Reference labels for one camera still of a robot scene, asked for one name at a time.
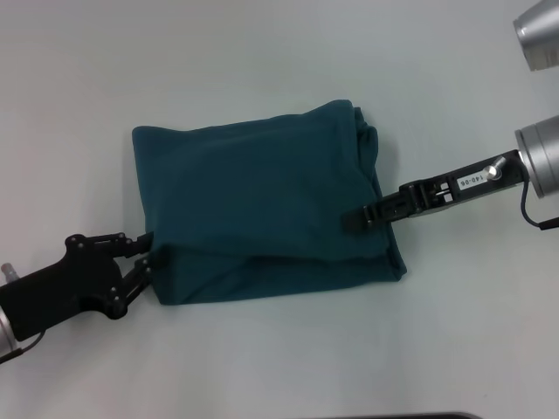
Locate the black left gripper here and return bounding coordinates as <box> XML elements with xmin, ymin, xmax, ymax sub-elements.
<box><xmin>0</xmin><ymin>230</ymin><xmax>170</xmax><ymax>342</ymax></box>

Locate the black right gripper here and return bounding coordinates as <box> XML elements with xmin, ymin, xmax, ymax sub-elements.
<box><xmin>340</xmin><ymin>149</ymin><xmax>532</xmax><ymax>236</ymax></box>

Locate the teal t-shirt with beige letters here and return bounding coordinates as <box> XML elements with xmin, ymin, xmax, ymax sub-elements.
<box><xmin>130</xmin><ymin>99</ymin><xmax>411</xmax><ymax>307</ymax></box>

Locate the silver elbow plug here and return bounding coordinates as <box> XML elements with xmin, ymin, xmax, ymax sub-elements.
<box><xmin>483</xmin><ymin>155</ymin><xmax>508</xmax><ymax>183</ymax></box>

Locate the silver straight plug with cable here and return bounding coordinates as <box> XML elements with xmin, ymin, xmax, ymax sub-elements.
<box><xmin>518</xmin><ymin>179</ymin><xmax>559</xmax><ymax>234</ymax></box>

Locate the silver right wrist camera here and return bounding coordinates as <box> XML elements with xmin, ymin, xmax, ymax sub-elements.
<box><xmin>511</xmin><ymin>0</ymin><xmax>559</xmax><ymax>74</ymax></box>

